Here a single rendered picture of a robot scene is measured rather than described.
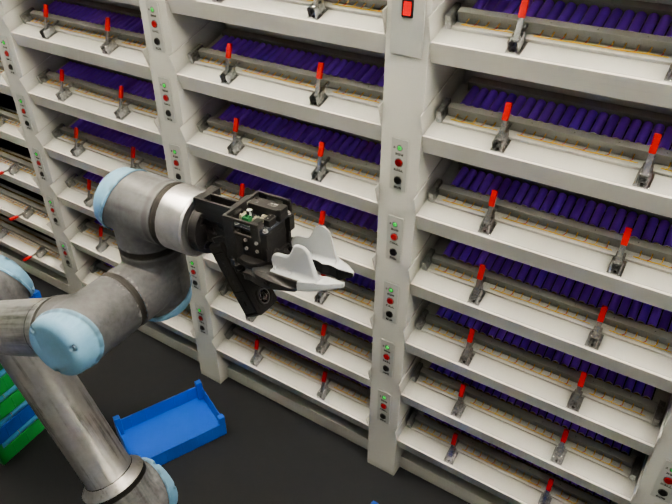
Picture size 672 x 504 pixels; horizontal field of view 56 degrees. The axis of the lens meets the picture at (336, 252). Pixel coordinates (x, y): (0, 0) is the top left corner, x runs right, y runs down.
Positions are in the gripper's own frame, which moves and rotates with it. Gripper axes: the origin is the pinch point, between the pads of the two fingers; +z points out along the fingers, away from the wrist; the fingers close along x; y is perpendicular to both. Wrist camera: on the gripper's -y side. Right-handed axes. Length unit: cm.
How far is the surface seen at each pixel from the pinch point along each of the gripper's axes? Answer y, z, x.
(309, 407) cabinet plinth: -115, -53, 67
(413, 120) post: -6, -18, 62
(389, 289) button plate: -50, -22, 61
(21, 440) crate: -115, -125, 11
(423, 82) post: 2, -16, 62
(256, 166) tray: -27, -62, 64
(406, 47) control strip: 9, -20, 61
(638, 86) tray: 8, 22, 60
